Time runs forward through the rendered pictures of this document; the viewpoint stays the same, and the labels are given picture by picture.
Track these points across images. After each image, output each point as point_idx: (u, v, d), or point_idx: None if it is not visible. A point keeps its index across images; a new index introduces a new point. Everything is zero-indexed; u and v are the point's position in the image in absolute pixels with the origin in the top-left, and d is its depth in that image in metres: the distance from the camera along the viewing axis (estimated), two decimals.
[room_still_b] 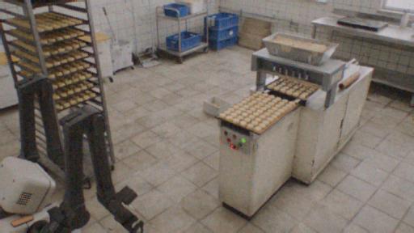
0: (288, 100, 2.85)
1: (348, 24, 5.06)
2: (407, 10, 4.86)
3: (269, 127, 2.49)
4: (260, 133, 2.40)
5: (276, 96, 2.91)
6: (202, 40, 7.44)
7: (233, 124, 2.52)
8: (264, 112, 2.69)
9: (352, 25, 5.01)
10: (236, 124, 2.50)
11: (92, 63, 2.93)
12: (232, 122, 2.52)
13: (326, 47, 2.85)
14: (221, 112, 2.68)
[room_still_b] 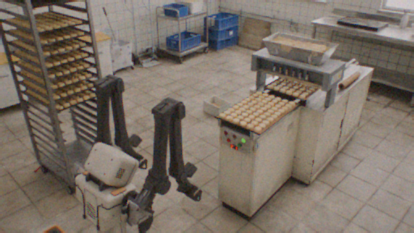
0: (288, 100, 2.85)
1: (348, 24, 5.06)
2: (407, 10, 4.86)
3: (269, 127, 2.49)
4: (260, 133, 2.40)
5: (276, 96, 2.91)
6: (202, 40, 7.44)
7: (233, 124, 2.52)
8: (264, 112, 2.69)
9: (352, 25, 5.01)
10: (236, 124, 2.50)
11: (92, 63, 2.93)
12: (232, 122, 2.52)
13: (326, 47, 2.85)
14: (221, 112, 2.68)
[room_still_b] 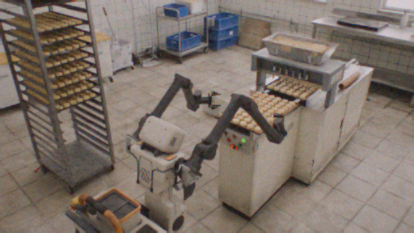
0: (288, 100, 2.85)
1: (348, 24, 5.06)
2: (407, 10, 4.86)
3: None
4: (260, 133, 2.40)
5: (276, 96, 2.91)
6: (202, 40, 7.44)
7: (233, 124, 2.52)
8: (264, 112, 2.69)
9: (352, 25, 5.01)
10: (236, 124, 2.50)
11: (92, 63, 2.93)
12: (232, 122, 2.52)
13: (326, 47, 2.85)
14: (221, 112, 2.68)
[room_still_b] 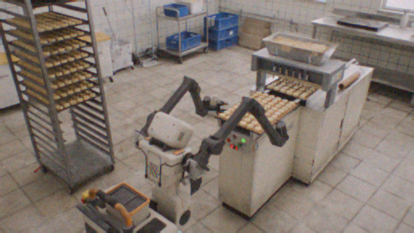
0: (288, 100, 2.85)
1: (348, 24, 5.06)
2: (407, 10, 4.86)
3: None
4: (260, 133, 2.40)
5: (276, 96, 2.91)
6: (202, 40, 7.44)
7: None
8: None
9: (352, 25, 5.01)
10: (236, 124, 2.50)
11: (92, 63, 2.93)
12: None
13: (326, 47, 2.85)
14: (221, 112, 2.68)
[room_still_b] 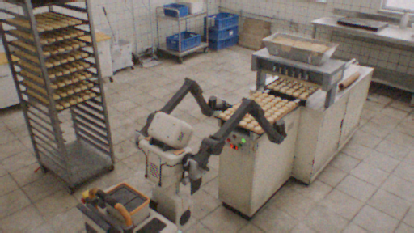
0: (288, 100, 2.85)
1: (348, 24, 5.06)
2: (407, 10, 4.86)
3: None
4: (260, 133, 2.40)
5: (276, 96, 2.91)
6: (202, 40, 7.44)
7: None
8: None
9: (352, 25, 5.01)
10: (236, 124, 2.50)
11: (92, 63, 2.93)
12: None
13: (326, 47, 2.85)
14: (221, 112, 2.68)
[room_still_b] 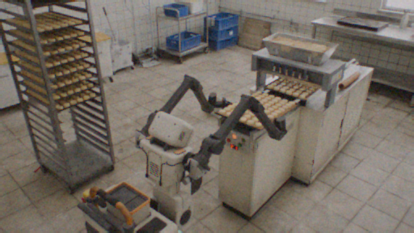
0: (288, 100, 2.85)
1: (348, 24, 5.06)
2: (407, 10, 4.86)
3: None
4: (260, 129, 2.39)
5: (276, 96, 2.91)
6: (202, 40, 7.44)
7: None
8: None
9: (352, 25, 5.01)
10: None
11: (92, 63, 2.93)
12: None
13: (326, 47, 2.85)
14: (221, 109, 2.66)
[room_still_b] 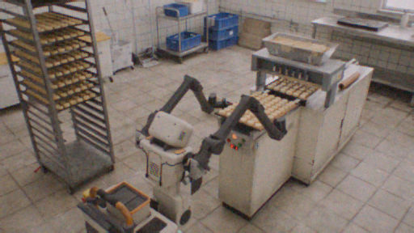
0: (288, 100, 2.85)
1: (348, 24, 5.06)
2: (407, 10, 4.86)
3: None
4: (260, 129, 2.39)
5: (276, 96, 2.91)
6: (202, 40, 7.44)
7: None
8: None
9: (352, 25, 5.01)
10: None
11: (92, 63, 2.93)
12: None
13: (326, 47, 2.85)
14: (221, 109, 2.66)
